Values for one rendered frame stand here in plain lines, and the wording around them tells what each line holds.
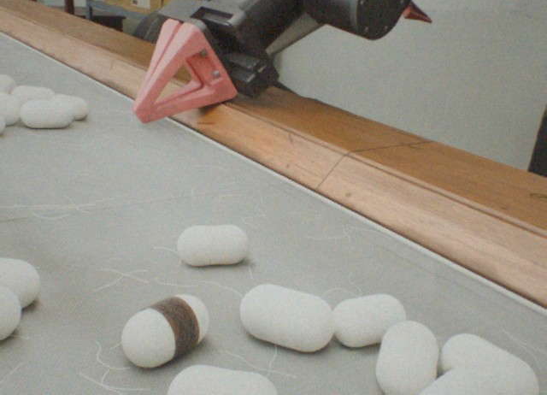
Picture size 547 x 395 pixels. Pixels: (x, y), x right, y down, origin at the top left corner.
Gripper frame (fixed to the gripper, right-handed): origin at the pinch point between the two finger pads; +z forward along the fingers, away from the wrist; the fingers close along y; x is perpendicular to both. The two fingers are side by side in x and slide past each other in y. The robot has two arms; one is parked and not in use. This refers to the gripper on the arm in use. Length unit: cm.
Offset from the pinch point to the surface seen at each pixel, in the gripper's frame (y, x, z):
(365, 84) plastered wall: -152, 140, -115
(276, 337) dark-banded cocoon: 29.6, -5.2, 7.4
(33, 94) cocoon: -6.7, -3.8, 4.9
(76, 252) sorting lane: 18.6, -6.6, 10.5
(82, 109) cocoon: -3.2, -1.9, 3.2
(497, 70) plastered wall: -93, 130, -130
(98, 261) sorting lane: 19.9, -6.3, 10.1
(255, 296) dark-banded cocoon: 28.4, -6.2, 6.9
